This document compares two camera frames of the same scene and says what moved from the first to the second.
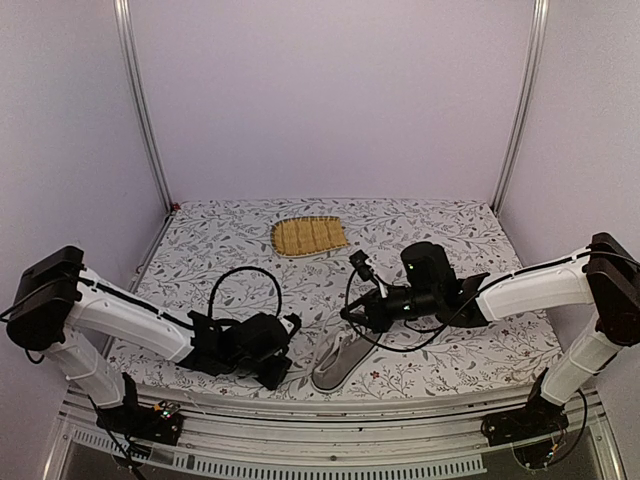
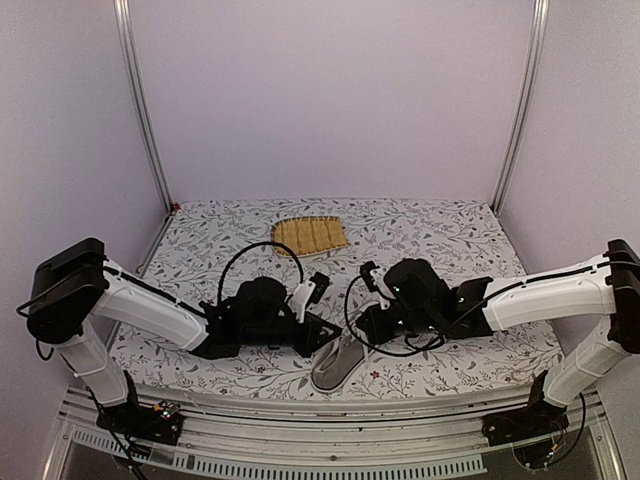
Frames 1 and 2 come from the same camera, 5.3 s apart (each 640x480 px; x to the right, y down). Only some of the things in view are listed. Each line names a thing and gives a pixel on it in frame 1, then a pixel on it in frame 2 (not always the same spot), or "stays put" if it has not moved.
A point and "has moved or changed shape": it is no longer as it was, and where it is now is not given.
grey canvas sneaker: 344,356 stays put
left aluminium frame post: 122,14 stays put
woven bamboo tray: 300,236 stays put
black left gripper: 271,381 → 311,341
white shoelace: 345,338 has moved or changed shape
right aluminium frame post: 540,25 stays put
